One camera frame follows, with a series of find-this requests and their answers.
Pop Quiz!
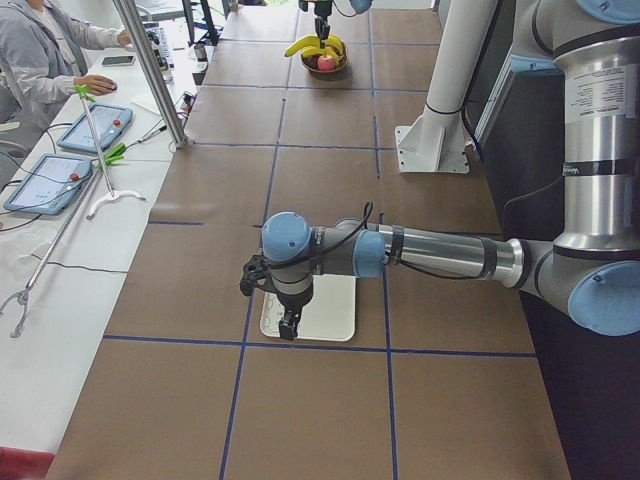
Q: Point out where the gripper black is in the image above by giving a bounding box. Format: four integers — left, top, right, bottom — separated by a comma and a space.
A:
273, 277, 313, 341
314, 0, 332, 38

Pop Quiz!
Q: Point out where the smooth yellow banana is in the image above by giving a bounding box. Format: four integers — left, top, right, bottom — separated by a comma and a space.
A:
284, 35, 320, 57

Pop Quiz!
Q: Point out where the textured yellow banana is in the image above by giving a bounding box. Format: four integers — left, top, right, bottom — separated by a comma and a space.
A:
325, 35, 345, 56

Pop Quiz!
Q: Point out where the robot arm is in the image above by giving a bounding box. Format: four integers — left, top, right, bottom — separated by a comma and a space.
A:
297, 0, 372, 40
240, 1, 639, 340

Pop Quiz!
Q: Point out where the white rectangular plate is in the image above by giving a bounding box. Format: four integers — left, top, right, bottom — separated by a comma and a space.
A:
258, 275, 357, 343

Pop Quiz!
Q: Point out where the brown wicker basket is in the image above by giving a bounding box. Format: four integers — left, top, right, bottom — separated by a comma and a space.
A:
300, 42, 348, 74

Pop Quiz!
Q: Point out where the red apple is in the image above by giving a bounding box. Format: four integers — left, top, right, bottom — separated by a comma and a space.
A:
317, 55, 338, 72

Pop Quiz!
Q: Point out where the white smartphone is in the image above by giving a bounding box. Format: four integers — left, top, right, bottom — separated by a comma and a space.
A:
101, 55, 135, 68

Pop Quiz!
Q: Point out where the teach pendant far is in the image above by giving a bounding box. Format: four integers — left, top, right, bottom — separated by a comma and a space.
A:
56, 103, 133, 153

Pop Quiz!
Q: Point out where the teach pendant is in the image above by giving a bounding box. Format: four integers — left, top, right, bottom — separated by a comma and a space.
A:
3, 153, 93, 215
56, 103, 133, 153

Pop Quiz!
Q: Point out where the reacher grabber tool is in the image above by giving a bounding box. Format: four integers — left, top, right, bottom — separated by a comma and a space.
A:
75, 85, 146, 220
1, 167, 105, 339

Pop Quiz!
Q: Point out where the teach pendant near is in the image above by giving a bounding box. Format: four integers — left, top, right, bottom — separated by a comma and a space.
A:
3, 153, 93, 215

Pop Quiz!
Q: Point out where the seated person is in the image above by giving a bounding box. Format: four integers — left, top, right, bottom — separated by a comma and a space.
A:
1, 1, 131, 128

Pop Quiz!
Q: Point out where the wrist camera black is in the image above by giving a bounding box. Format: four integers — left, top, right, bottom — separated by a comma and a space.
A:
239, 254, 276, 297

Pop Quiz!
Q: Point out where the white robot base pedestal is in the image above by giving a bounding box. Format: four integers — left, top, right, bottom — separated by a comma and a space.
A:
395, 0, 498, 174

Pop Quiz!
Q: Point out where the aluminium frame post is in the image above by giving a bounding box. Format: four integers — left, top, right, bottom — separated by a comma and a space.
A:
113, 0, 188, 149

